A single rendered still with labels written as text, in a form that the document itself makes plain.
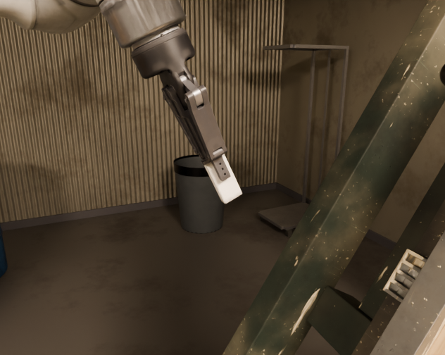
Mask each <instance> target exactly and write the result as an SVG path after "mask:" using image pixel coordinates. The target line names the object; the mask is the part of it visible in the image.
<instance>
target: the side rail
mask: <svg viewBox="0 0 445 355"><path fill-rule="evenodd" d="M444 64H445V0H428V1H427V3H426V4H425V6H424V8H423V9H422V11H421V13H420V15H419V16H418V19H417V20H416V22H415V23H414V25H413V27H412V28H411V30H410V32H409V33H408V36H407V37H406V39H405V41H404V42H403V44H402V45H401V48H400V49H399V51H398V53H397V55H396V56H395V58H394V60H393V61H392V63H391V65H390V66H389V68H388V70H387V72H386V73H385V75H384V77H383V78H382V80H381V82H380V84H379V85H378V87H377V89H376V90H375V93H374V94H373V96H372V98H371V99H370V101H369V102H368V105H367V106H366V107H365V110H364V111H363V113H362V115H361V116H360V118H359V120H358V122H357V123H356V125H355V127H354V129H353V130H352V132H351V134H350V135H349V137H348V139H347V141H346V142H345V144H344V146H343V147H342V149H341V151H340V152H339V154H338V156H337V158H336V159H335V161H334V163H333V164H332V167H331V168H330V170H329V172H328V173H327V175H326V177H325V179H324V180H323V181H322V184H321V186H320V187H319V189H318V190H317V192H316V194H315V196H314V197H313V199H312V201H311V203H310V204H309V206H308V208H307V209H306V211H305V213H304V215H303V216H302V218H301V220H300V221H299V224H298V225H297V226H296V229H295V230H294V232H293V233H292V235H291V237H290V238H289V241H288V242H287V244H286V246H285V247H284V249H283V251H282V253H281V254H280V256H279V258H278V260H277V261H276V263H275V265H274V266H273V268H272V270H271V271H270V273H269V275H268V277H267V278H266V280H265V282H264V283H263V286H262V287H261V289H260V290H259V292H258V294H257V295H256V298H255V299H254V301H253V303H252V304H251V306H250V308H249V310H248V311H247V312H246V315H245V316H244V318H243V320H242V322H241V323H240V325H239V327H238V328H237V330H236V332H235V333H234V335H233V337H232V339H231V340H230V343H229V344H228V346H227V347H226V349H225V351H224V352H223V354H222V355H295V353H296V352H297V350H298V348H299V347H300V345H301V343H302V341H303V340H304V338H305V336H306V335H307V333H308V331H309V330H310V328H311V326H312V325H311V324H310V323H309V322H308V321H307V319H308V317H309V315H310V314H311V312H312V310H313V309H314V307H315V305H316V304H317V302H318V300H319V298H320V297H321V295H322V293H323V292H324V290H325V288H326V286H330V287H333V288H334V287H335V286H336V284H337V283H338V281H339V279H340V277H341V275H342V274H343V272H344V271H345V269H346V267H347V266H348V264H349V262H350V260H351V259H352V257H353V255H354V254H355V252H356V250H357V248H358V247H359V245H360V244H361V242H362V240H363V238H364V236H365V235H366V233H367V232H368V230H369V229H370V226H371V225H372V223H373V221H374V220H375V218H376V217H377V214H378V213H379V212H380V210H381V208H382V207H383V205H384V203H385V201H386V200H387V198H388V196H389V195H390V193H391V191H392V190H393V188H394V186H395V184H396V183H397V181H398V179H399V178H400V176H401V174H402V172H403V171H404V169H405V167H406V166H407V164H408V162H409V161H410V159H411V157H412V156H413V154H414V152H415V150H416V149H417V147H418V145H419V144H420V142H421V141H422V138H423V137H424V136H425V133H426V132H427V130H428V129H429V127H430V125H431V124H432V122H433V120H434V119H435V117H436V115H437V114H438V112H439V110H440V108H441V107H442V105H443V103H444V102H445V86H444V85H443V84H442V82H441V80H440V77H439V74H440V70H441V68H442V67H443V65H444Z"/></svg>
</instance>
